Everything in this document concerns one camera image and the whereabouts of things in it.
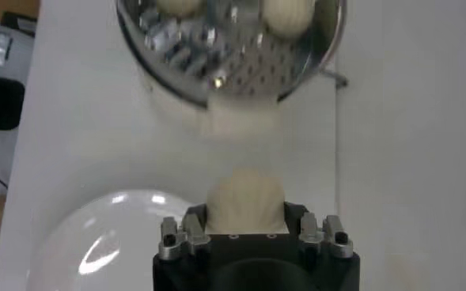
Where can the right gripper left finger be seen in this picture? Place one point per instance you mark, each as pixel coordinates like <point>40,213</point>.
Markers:
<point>193,233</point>

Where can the white round plate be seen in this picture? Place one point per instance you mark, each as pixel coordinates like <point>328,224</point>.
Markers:
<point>118,237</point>

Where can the stainless steel steamer basket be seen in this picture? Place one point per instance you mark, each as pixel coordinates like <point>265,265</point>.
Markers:
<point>232,55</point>

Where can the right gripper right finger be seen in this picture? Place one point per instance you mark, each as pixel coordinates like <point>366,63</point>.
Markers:
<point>309,231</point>

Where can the white steamed baozi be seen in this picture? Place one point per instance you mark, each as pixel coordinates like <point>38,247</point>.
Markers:
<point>177,4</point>
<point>288,17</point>
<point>246,201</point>

